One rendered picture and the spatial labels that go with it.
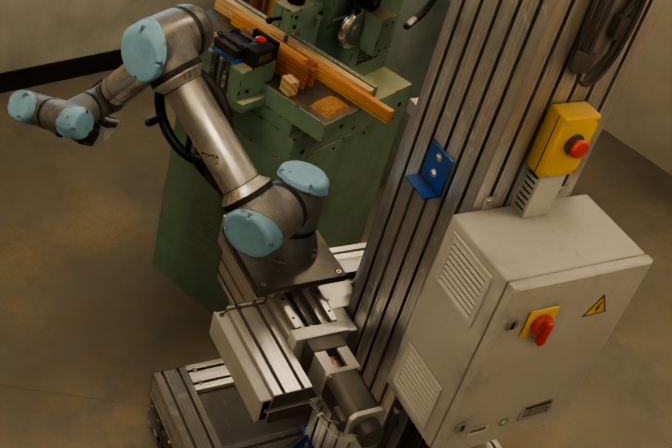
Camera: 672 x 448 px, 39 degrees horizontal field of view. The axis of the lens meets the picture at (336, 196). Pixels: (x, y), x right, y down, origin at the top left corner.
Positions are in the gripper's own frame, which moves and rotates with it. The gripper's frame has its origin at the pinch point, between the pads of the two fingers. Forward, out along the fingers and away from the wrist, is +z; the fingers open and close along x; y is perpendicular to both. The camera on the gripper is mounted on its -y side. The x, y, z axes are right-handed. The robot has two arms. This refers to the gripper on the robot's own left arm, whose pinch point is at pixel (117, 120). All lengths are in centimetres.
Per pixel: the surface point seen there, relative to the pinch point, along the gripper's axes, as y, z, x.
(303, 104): -28.0, 25.1, 31.7
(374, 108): -37, 36, 46
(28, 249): 65, 44, -40
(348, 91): -37, 36, 36
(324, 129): -26, 24, 41
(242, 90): -23.0, 16.0, 18.6
